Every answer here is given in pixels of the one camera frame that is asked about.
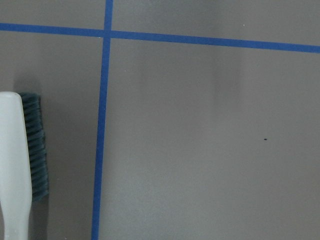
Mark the beige hand brush black bristles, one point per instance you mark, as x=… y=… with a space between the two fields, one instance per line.
x=23 y=166

